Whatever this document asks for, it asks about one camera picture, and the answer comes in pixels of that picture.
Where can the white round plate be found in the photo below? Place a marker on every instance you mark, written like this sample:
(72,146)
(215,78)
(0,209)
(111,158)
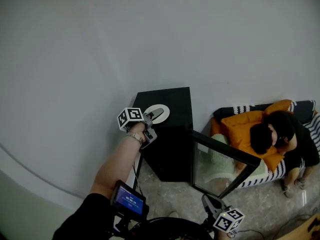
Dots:
(163,118)

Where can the black white striped sofa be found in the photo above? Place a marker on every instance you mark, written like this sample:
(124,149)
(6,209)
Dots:
(316,131)

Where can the person's black shirt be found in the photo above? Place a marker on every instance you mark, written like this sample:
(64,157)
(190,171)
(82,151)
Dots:
(82,219)

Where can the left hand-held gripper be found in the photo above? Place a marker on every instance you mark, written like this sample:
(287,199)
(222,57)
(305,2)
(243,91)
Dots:
(130,117)

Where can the metal wrist watch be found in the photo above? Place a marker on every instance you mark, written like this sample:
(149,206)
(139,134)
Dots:
(135,137)

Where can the person's left forearm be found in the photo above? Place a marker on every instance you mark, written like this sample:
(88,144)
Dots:
(115,164)

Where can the small monitor with blue screen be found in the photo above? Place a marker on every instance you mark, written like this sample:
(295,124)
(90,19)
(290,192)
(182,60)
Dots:
(130,201)

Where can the light green knitted blanket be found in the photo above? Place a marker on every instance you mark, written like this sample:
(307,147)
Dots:
(220,159)

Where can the wooden table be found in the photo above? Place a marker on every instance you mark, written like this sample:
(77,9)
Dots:
(300,231)

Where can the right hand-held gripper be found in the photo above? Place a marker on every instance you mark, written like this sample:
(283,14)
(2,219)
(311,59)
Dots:
(228,220)

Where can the person's left hand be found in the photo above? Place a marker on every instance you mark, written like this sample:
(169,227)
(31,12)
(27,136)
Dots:
(137,129)

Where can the orange puffy pillow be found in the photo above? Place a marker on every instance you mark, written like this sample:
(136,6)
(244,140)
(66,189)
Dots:
(237,124)

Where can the person's left shoe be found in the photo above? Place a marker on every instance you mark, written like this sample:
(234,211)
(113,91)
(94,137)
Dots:
(173,214)

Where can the glass cabinet door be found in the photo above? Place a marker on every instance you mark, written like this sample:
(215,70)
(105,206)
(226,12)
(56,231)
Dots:
(225,146)

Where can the black cabinet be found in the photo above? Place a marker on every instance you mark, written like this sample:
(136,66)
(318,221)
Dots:
(175,101)

